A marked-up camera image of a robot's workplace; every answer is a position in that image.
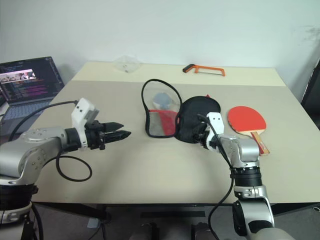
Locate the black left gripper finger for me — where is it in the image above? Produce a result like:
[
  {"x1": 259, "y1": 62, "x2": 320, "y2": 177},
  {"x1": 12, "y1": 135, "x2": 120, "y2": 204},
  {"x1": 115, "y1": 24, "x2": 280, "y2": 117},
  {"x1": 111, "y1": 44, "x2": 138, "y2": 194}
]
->
[
  {"x1": 103, "y1": 121, "x2": 125, "y2": 132},
  {"x1": 103, "y1": 129, "x2": 132, "y2": 144}
]

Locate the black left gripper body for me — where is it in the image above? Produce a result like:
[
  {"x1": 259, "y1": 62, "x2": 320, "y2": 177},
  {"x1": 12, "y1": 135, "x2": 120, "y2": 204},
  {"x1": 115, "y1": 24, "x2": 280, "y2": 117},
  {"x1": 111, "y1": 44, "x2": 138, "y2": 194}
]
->
[{"x1": 84, "y1": 119, "x2": 108, "y2": 151}]

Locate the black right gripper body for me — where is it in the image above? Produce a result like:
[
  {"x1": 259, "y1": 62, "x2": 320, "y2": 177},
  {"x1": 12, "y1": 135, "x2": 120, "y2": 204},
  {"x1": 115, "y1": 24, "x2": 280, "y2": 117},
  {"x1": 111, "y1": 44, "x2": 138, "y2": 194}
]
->
[{"x1": 191, "y1": 121, "x2": 211, "y2": 148}]

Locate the red table tennis paddle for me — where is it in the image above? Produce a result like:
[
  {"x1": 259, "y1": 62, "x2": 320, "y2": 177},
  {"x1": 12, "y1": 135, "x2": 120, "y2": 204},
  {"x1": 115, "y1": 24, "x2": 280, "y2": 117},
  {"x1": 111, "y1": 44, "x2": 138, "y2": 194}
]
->
[{"x1": 227, "y1": 105, "x2": 272, "y2": 157}]

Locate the clear plastic dish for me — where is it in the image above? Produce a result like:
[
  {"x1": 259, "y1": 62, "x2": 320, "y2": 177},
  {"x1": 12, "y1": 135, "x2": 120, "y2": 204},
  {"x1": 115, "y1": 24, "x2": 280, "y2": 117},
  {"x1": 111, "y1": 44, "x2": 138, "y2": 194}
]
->
[{"x1": 113, "y1": 55, "x2": 142, "y2": 74}]

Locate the orange hacksaw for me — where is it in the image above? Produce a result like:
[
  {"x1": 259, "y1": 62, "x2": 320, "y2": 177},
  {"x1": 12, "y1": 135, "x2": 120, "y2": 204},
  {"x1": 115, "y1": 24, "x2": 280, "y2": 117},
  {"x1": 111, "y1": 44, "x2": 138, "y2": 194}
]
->
[{"x1": 181, "y1": 63, "x2": 226, "y2": 77}]

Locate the open laptop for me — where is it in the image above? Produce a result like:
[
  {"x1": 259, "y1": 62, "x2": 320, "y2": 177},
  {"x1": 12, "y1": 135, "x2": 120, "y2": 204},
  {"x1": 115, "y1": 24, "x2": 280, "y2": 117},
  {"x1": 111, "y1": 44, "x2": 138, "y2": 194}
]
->
[{"x1": 0, "y1": 56, "x2": 66, "y2": 138}]

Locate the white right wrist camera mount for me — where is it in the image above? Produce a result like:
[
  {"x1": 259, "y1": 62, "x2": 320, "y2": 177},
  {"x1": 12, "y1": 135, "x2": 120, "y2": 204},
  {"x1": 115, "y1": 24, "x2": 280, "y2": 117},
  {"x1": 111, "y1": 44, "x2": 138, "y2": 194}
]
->
[{"x1": 204, "y1": 111, "x2": 225, "y2": 151}]

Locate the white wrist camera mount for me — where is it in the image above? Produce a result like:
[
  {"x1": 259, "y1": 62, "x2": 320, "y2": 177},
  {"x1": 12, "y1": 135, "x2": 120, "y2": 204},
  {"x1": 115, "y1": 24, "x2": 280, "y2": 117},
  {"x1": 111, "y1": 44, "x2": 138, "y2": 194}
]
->
[
  {"x1": 70, "y1": 98, "x2": 101, "y2": 147},
  {"x1": 204, "y1": 111, "x2": 225, "y2": 151}
]

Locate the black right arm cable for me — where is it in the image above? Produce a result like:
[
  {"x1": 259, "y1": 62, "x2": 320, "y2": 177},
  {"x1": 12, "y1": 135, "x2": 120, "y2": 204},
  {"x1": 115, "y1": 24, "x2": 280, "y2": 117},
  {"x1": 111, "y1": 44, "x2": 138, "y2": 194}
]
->
[{"x1": 196, "y1": 113, "x2": 238, "y2": 240}]

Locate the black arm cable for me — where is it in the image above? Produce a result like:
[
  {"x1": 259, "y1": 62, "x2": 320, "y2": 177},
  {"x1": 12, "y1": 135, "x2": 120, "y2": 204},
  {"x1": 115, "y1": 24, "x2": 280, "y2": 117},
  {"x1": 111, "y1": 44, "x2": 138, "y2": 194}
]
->
[
  {"x1": 196, "y1": 113, "x2": 238, "y2": 240},
  {"x1": 8, "y1": 99, "x2": 92, "y2": 181}
]

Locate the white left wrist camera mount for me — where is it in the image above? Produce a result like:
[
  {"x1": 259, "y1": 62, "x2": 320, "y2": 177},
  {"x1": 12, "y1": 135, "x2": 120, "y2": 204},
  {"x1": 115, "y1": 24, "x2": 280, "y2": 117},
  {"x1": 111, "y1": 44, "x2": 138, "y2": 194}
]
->
[{"x1": 70, "y1": 98, "x2": 101, "y2": 147}]

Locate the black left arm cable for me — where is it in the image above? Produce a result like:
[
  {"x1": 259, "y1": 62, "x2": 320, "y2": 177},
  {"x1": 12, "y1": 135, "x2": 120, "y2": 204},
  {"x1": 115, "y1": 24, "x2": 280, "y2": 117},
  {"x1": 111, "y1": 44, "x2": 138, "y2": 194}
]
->
[{"x1": 8, "y1": 99, "x2": 92, "y2": 181}]

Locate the black table frame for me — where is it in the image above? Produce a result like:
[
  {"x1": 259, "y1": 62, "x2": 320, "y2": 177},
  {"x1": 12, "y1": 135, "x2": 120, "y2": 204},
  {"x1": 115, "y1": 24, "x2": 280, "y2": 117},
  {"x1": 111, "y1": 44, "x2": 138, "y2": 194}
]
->
[{"x1": 31, "y1": 201, "x2": 320, "y2": 223}]

